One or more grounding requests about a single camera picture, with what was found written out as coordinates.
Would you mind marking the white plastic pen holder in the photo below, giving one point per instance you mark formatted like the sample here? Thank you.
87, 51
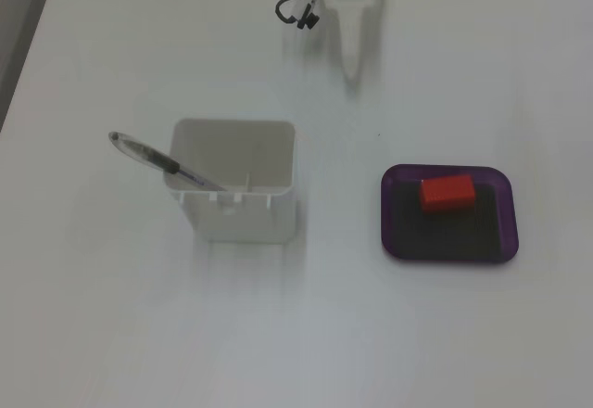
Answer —
245, 222

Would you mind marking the red rectangular cube block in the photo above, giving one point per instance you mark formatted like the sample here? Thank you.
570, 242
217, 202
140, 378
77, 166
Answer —
447, 193

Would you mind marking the purple shallow tray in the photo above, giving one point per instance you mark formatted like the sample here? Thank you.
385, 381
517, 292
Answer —
509, 213

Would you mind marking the black ballpoint pen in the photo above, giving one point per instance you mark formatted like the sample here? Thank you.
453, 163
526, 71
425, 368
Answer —
157, 158

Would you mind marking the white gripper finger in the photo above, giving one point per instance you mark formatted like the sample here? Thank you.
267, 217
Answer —
352, 42

